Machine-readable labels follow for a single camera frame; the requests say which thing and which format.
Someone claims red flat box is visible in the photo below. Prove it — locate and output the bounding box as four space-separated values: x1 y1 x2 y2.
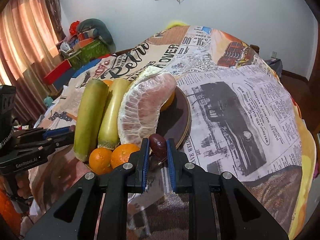
43 60 71 85

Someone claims orange with sticker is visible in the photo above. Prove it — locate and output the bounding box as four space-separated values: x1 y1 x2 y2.
103 80 113 86

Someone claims smaller mandarin orange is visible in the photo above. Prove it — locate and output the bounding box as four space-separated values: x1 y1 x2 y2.
111 144 140 169

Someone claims dark red jujube date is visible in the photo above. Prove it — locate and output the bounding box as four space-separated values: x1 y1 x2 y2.
149 133 167 159

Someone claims large peeled pomelo segment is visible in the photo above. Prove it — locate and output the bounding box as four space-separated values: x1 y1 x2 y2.
117 66 176 147

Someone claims pink orange window curtain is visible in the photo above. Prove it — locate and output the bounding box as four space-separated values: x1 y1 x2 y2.
1 0 61 123

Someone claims orange jacket sleeve forearm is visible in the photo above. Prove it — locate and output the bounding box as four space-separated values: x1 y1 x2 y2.
0 191 22 237

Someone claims large orange on plate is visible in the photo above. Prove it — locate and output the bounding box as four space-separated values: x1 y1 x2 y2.
160 91 175 112

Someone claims newspaper print bed blanket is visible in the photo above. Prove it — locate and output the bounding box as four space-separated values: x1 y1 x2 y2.
40 26 316 239

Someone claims dark purple round plate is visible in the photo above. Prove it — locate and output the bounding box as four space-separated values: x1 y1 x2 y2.
86 86 192 172

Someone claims green patterned box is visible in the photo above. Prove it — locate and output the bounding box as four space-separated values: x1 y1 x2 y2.
67 40 110 70

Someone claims short green sugarcane piece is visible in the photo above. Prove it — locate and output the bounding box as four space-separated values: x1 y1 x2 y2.
74 79 108 162

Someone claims yellow-green sugarcane piece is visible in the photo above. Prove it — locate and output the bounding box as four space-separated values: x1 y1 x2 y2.
98 78 130 150

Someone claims small mandarin orange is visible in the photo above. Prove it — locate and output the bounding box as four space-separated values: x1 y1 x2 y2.
89 147 113 175

